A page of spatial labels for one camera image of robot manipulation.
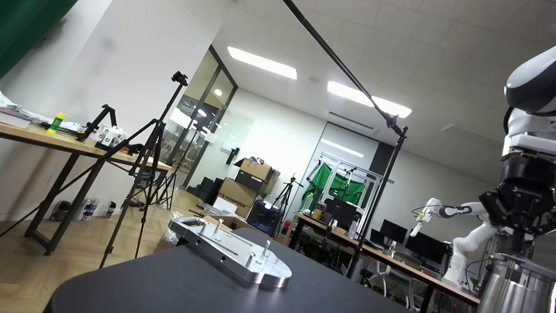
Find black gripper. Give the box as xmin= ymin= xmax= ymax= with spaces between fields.
xmin=480 ymin=155 xmax=556 ymax=237

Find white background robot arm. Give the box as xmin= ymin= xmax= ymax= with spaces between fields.
xmin=410 ymin=153 xmax=554 ymax=287

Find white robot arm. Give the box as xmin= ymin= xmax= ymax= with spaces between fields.
xmin=480 ymin=47 xmax=556 ymax=247

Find silver metal bottle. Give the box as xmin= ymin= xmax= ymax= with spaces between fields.
xmin=476 ymin=254 xmax=556 ymax=313

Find yellow green bottle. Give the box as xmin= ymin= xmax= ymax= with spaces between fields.
xmin=47 ymin=113 xmax=66 ymax=134

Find long wooden workbench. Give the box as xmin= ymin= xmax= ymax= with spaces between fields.
xmin=289 ymin=214 xmax=480 ymax=308

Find black computer monitor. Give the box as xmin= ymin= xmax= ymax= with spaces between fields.
xmin=381 ymin=219 xmax=407 ymax=244

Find black overhead boom pole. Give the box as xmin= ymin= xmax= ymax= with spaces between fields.
xmin=282 ymin=0 xmax=409 ymax=279

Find green cloth on rack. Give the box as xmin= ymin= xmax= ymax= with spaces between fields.
xmin=301 ymin=162 xmax=365 ymax=209

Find stacked cardboard boxes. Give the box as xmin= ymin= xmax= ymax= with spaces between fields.
xmin=219 ymin=159 xmax=280 ymax=218

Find white metal mounting plate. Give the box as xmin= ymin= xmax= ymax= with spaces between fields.
xmin=169 ymin=218 xmax=292 ymax=289

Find wooden desk with black legs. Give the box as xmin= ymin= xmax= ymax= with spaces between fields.
xmin=0 ymin=122 xmax=174 ymax=258

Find black camera tripod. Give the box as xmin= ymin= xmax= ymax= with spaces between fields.
xmin=0 ymin=72 xmax=188 ymax=256

